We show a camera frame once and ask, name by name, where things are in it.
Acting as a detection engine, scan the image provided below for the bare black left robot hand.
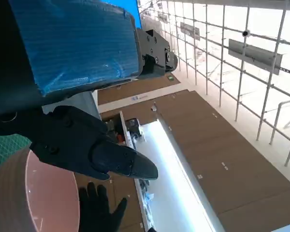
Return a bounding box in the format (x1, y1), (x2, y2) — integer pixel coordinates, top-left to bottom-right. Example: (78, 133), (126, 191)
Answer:
(0, 0), (178, 181)

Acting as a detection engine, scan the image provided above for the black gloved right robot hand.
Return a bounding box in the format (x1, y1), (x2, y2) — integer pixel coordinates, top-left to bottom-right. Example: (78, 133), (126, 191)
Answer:
(78, 182), (129, 232)

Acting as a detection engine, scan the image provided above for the pink bowl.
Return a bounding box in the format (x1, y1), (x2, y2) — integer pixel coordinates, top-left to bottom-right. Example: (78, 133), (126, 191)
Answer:
(0, 147), (80, 232)

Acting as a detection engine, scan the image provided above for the blue screen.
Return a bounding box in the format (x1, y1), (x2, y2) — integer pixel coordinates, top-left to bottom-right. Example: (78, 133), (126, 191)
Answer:
(134, 0), (143, 29)

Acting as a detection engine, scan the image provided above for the long white table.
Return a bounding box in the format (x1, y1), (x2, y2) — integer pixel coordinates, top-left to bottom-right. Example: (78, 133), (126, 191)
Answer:
(119, 111), (225, 232)

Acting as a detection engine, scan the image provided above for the green cutting mat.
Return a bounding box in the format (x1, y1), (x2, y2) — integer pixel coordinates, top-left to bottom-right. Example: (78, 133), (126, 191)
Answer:
(0, 134), (31, 179)

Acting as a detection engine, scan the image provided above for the small grey hanging panel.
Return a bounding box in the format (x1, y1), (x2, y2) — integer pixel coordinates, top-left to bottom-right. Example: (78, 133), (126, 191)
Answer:
(180, 22), (201, 41)

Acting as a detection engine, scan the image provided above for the white metal truss grid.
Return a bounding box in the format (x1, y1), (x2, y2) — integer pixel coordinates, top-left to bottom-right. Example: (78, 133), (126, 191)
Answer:
(137, 0), (290, 167)

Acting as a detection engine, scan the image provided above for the large grey hanging panel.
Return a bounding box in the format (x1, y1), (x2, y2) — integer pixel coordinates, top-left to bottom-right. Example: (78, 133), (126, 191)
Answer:
(228, 38), (283, 75)

